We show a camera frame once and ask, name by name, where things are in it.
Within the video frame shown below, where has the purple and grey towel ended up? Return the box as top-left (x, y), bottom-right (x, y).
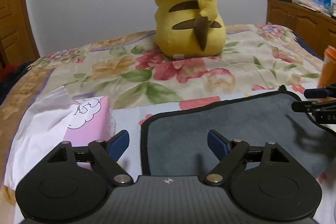
top-left (141, 86), bottom-right (335, 177)

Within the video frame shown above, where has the orange lidded cup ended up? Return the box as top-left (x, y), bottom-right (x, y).
top-left (317, 46), bottom-right (336, 88)

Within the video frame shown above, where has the pink tissue pack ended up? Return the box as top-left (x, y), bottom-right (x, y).
top-left (4, 88), bottom-right (116, 190)

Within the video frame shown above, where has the wooden sideboard cabinet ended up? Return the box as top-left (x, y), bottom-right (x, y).
top-left (266, 0), bottom-right (335, 58)

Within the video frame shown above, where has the beige floral blanket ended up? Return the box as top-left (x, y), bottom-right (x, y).
top-left (0, 23), bottom-right (326, 224)

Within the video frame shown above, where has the blue picture card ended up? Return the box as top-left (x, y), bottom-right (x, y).
top-left (313, 0), bottom-right (332, 14)

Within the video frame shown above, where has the wooden door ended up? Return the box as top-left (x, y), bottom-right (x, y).
top-left (1, 0), bottom-right (39, 66)

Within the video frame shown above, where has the yellow Pikachu plush toy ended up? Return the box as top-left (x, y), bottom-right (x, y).
top-left (154, 0), bottom-right (226, 59)

